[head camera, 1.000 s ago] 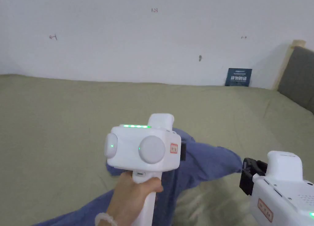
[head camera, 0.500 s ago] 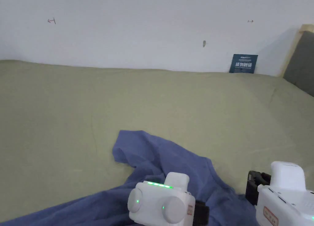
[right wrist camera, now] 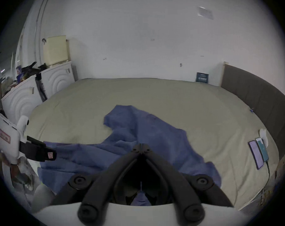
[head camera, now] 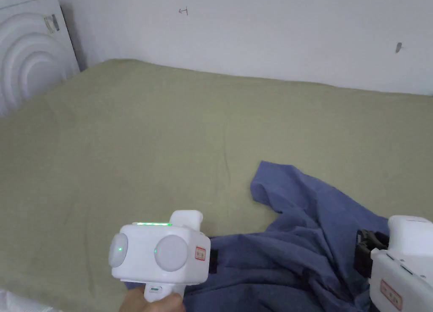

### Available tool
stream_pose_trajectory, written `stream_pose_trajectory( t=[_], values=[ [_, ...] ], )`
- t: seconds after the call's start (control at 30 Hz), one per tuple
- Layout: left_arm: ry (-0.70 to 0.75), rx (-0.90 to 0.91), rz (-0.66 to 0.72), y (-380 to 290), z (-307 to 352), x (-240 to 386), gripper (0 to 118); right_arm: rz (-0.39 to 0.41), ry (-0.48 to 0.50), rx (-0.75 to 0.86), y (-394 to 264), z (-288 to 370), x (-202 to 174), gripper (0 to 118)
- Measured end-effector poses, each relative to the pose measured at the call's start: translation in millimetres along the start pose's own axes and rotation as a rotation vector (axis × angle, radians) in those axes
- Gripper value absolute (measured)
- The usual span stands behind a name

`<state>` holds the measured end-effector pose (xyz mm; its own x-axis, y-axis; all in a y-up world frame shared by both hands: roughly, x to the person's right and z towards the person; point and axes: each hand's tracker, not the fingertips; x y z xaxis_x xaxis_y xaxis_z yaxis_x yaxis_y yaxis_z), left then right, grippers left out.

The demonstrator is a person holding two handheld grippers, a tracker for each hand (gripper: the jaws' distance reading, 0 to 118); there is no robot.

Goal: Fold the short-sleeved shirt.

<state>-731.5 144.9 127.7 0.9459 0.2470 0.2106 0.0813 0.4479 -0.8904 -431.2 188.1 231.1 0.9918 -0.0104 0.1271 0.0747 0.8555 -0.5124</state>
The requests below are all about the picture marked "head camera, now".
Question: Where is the blue shirt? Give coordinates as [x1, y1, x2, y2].
[123, 160, 389, 312]

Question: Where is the person's left hand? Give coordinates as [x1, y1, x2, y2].
[122, 286, 186, 312]

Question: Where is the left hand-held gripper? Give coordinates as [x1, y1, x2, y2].
[109, 210, 219, 302]

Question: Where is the white washing machine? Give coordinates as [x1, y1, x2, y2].
[0, 0, 81, 118]

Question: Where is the white cloth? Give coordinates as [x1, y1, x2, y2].
[0, 287, 55, 312]

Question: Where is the bed with pale green sheet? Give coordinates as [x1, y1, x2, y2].
[0, 58, 433, 312]

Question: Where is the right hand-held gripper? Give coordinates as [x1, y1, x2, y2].
[354, 215, 433, 312]

